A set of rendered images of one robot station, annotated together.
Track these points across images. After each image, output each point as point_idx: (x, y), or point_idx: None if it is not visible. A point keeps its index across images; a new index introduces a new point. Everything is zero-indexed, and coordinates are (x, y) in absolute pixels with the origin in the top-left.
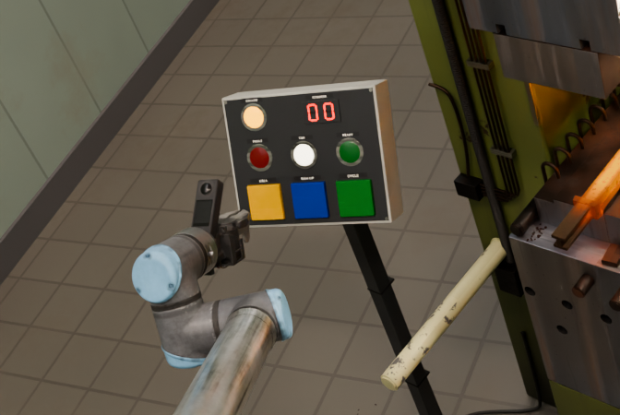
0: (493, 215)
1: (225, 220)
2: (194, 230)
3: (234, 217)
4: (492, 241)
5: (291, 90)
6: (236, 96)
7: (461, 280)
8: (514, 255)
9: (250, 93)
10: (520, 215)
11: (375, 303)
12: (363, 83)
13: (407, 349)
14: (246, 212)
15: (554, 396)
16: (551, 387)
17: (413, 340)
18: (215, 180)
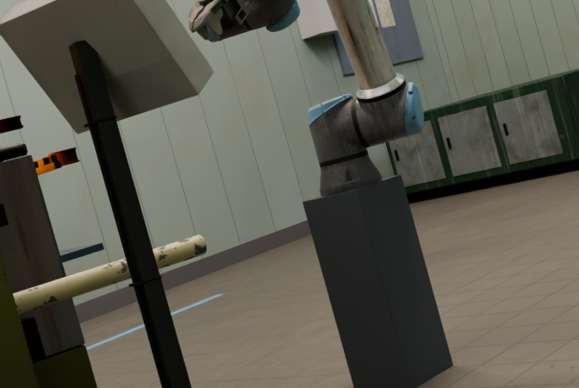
0: (0, 247)
1: None
2: None
3: (199, 8)
4: (15, 297)
5: None
6: None
7: (76, 274)
8: (37, 177)
9: None
10: (11, 145)
11: (167, 302)
12: (17, 9)
13: (166, 245)
14: (189, 17)
15: (91, 367)
16: (88, 356)
17: (157, 248)
18: None
